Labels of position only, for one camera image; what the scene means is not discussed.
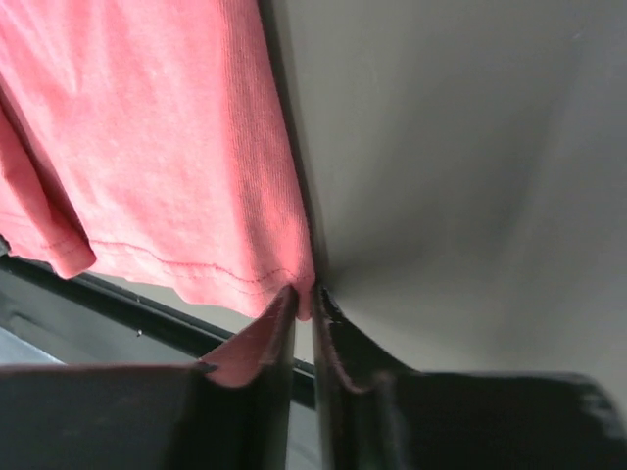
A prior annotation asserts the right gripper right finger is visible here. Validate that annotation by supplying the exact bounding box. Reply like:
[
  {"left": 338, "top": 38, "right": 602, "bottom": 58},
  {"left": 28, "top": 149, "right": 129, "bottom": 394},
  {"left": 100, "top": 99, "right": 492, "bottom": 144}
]
[{"left": 312, "top": 287, "right": 626, "bottom": 469}]

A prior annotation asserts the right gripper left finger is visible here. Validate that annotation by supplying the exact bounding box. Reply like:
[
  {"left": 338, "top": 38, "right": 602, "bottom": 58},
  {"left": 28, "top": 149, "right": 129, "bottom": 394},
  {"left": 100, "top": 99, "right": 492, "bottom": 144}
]
[{"left": 1, "top": 287, "right": 297, "bottom": 469}]

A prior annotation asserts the salmon pink t-shirt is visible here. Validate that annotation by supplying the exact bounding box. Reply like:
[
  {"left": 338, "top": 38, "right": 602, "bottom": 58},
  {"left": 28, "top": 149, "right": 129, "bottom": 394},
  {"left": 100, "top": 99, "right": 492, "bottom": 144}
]
[{"left": 0, "top": 0, "right": 315, "bottom": 322}]

